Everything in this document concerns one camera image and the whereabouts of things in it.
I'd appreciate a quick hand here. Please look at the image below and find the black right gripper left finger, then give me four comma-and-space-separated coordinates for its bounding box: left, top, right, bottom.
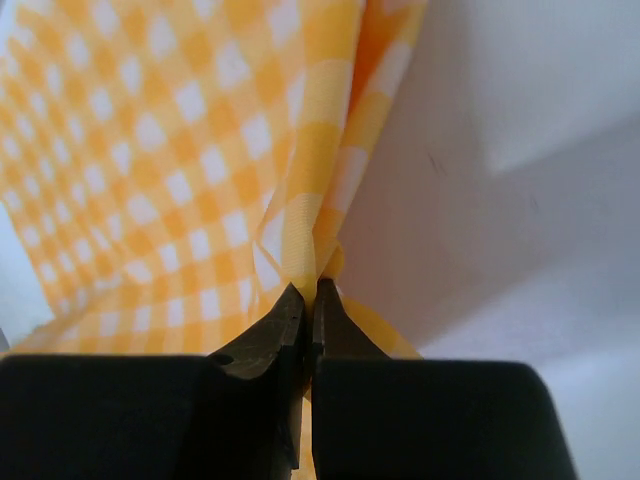
1, 287, 305, 479

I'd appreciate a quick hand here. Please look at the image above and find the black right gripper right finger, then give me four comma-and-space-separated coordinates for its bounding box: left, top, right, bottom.
311, 279, 577, 479

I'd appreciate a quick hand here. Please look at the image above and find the yellow white checkered cloth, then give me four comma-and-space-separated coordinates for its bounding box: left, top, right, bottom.
1, 1, 428, 479

